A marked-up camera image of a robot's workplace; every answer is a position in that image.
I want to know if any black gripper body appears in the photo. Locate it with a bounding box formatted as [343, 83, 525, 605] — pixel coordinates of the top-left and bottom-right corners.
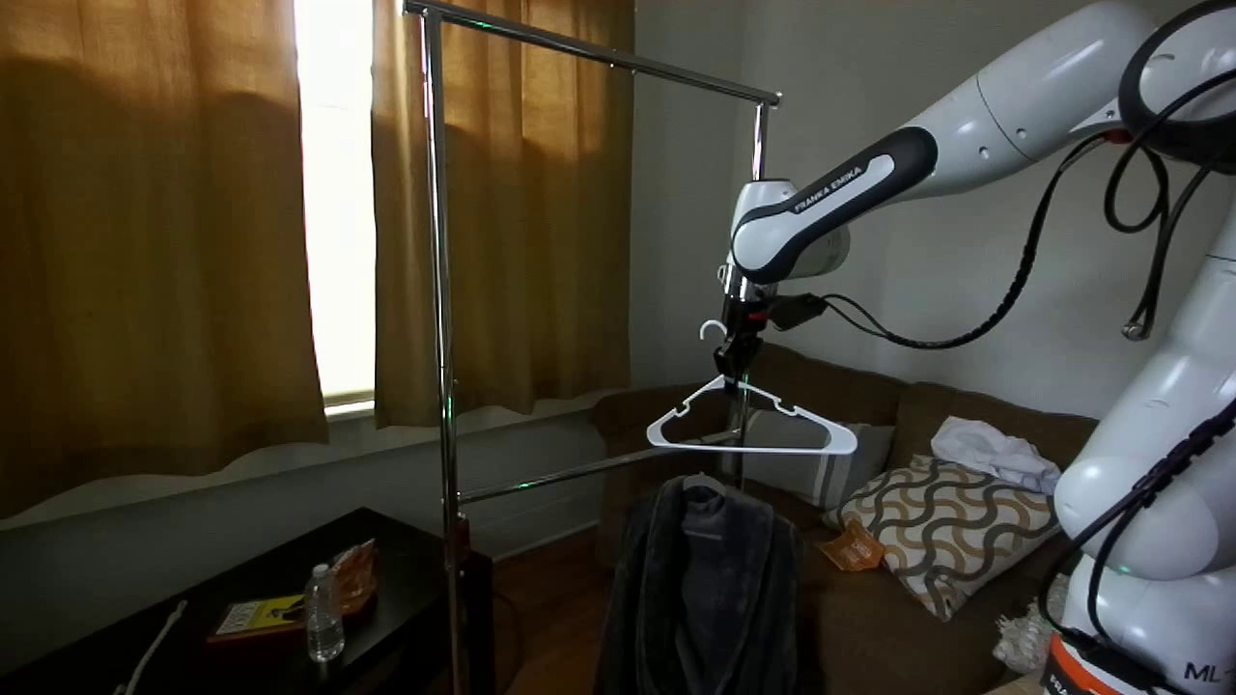
[718, 291, 776, 354]

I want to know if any white plastic hanger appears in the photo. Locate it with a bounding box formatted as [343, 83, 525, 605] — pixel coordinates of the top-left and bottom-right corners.
[641, 316, 860, 461]

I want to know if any grey striped pillow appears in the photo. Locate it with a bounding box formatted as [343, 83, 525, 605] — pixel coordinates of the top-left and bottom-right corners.
[731, 406, 900, 517]

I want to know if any small orange packet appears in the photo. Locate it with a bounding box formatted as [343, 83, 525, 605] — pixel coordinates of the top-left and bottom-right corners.
[815, 522, 889, 578]

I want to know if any narrow mustard curtain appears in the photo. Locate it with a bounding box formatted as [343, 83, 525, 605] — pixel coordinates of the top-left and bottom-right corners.
[369, 0, 637, 434]

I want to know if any dark grey hanging robe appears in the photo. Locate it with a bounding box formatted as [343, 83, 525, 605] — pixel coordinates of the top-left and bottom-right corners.
[592, 470, 828, 695]

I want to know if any white crumpled cloth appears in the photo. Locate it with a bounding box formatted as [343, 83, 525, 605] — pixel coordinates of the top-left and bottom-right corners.
[928, 412, 1061, 496]

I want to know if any beige wave pattern pillow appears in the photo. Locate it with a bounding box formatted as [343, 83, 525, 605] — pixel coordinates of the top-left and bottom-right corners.
[839, 451, 1061, 627]

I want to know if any metal clothes rack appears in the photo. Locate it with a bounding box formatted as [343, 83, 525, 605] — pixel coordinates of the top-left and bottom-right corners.
[400, 0, 789, 695]

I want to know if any brown sofa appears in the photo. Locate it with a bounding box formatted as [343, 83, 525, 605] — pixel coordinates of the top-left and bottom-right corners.
[588, 340, 1113, 695]

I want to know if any white crumpled paper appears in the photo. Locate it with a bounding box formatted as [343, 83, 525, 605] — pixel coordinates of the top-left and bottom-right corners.
[994, 594, 1067, 680]

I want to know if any orange snack bag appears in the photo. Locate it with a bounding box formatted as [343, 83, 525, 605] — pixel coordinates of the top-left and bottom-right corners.
[323, 537, 382, 621]

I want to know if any clear plastic water bottle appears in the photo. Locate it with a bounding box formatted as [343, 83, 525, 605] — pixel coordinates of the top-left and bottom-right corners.
[302, 559, 349, 667]

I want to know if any yellow flat box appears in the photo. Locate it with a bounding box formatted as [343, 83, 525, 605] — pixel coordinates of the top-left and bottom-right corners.
[207, 591, 309, 645]

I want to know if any black low table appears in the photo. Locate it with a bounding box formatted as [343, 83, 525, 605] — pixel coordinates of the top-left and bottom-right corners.
[0, 506, 498, 695]

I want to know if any wide mustard curtain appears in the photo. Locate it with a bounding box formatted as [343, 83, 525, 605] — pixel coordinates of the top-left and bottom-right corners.
[0, 0, 332, 522]

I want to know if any thin white stick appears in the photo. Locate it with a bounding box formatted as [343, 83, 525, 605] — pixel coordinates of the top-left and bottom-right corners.
[113, 594, 193, 695]

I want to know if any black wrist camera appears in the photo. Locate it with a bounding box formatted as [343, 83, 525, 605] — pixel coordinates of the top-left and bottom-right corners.
[770, 291, 831, 331]

